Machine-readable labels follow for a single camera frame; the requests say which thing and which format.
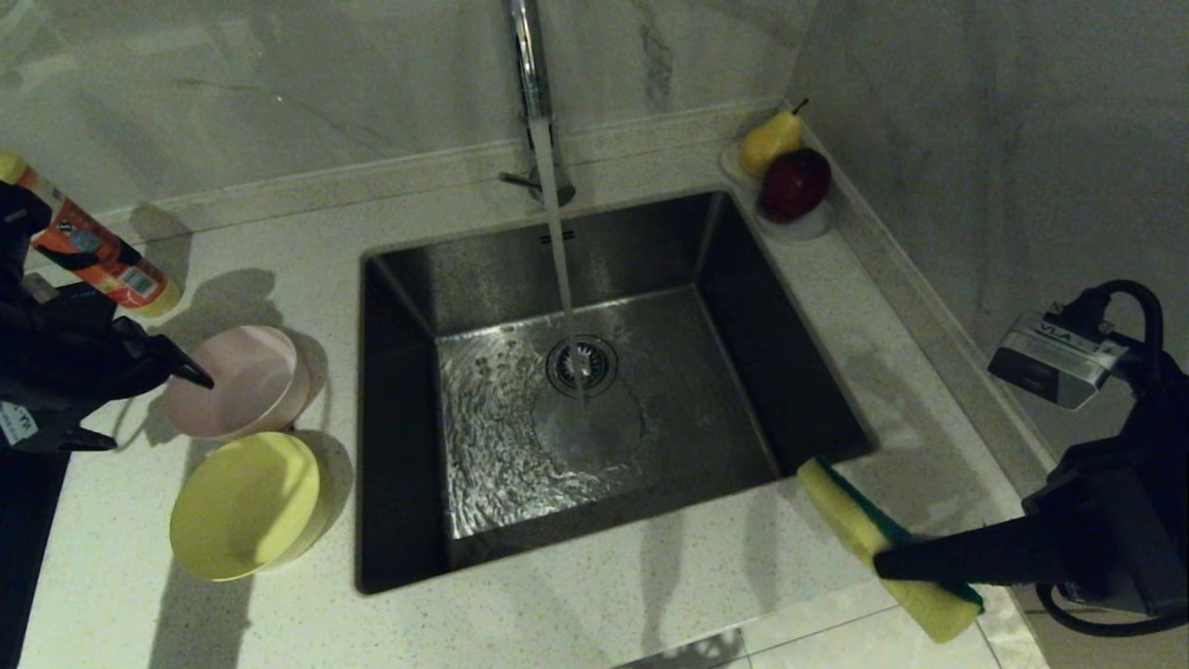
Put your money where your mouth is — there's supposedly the pink plastic bowl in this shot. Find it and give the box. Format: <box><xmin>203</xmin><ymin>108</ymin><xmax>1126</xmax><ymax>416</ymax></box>
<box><xmin>165</xmin><ymin>325</ymin><xmax>313</xmax><ymax>440</ymax></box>

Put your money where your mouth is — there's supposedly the orange label dish soap bottle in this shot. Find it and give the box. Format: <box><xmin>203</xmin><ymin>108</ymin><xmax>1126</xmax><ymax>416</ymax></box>
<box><xmin>0</xmin><ymin>151</ymin><xmax>182</xmax><ymax>320</ymax></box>

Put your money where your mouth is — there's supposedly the green and yellow sponge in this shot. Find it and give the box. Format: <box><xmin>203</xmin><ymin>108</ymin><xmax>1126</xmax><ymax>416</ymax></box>
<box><xmin>797</xmin><ymin>457</ymin><xmax>986</xmax><ymax>644</ymax></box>

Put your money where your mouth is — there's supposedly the chrome faucet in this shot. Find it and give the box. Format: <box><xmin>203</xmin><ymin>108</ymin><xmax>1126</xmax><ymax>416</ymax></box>
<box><xmin>500</xmin><ymin>0</ymin><xmax>577</xmax><ymax>209</ymax></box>

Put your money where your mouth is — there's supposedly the stainless steel sink basin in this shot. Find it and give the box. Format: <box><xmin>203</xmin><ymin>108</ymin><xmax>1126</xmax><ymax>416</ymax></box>
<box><xmin>358</xmin><ymin>190</ymin><xmax>876</xmax><ymax>594</ymax></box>

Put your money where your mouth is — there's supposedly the black induction cooktop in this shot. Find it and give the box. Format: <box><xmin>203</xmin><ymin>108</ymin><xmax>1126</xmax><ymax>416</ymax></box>
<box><xmin>0</xmin><ymin>451</ymin><xmax>71</xmax><ymax>669</ymax></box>

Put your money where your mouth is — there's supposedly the yellow plastic bowl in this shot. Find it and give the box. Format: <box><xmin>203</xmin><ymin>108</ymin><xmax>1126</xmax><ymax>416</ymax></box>
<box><xmin>169</xmin><ymin>432</ymin><xmax>333</xmax><ymax>583</ymax></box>

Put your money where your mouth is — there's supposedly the small white dish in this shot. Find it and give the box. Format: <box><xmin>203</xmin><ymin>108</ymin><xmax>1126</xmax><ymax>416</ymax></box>
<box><xmin>718</xmin><ymin>144</ymin><xmax>834</xmax><ymax>243</ymax></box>

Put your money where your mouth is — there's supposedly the clear running water stream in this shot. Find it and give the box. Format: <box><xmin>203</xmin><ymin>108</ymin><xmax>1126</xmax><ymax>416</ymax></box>
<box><xmin>529</xmin><ymin>119</ymin><xmax>591</xmax><ymax>405</ymax></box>

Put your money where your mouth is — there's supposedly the dark red apple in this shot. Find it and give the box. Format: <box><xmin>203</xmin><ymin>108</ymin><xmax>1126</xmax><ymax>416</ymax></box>
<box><xmin>761</xmin><ymin>147</ymin><xmax>833</xmax><ymax>225</ymax></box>

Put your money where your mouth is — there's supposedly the round metal drain strainer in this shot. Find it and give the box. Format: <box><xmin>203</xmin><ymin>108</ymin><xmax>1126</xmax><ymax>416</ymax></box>
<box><xmin>546</xmin><ymin>335</ymin><xmax>620</xmax><ymax>400</ymax></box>

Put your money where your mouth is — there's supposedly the yellow pear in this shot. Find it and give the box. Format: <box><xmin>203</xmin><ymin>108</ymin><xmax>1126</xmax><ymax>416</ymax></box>
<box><xmin>738</xmin><ymin>100</ymin><xmax>807</xmax><ymax>182</ymax></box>

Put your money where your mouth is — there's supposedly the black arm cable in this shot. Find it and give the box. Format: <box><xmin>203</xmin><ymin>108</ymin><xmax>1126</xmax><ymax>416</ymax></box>
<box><xmin>1033</xmin><ymin>279</ymin><xmax>1189</xmax><ymax>638</ymax></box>

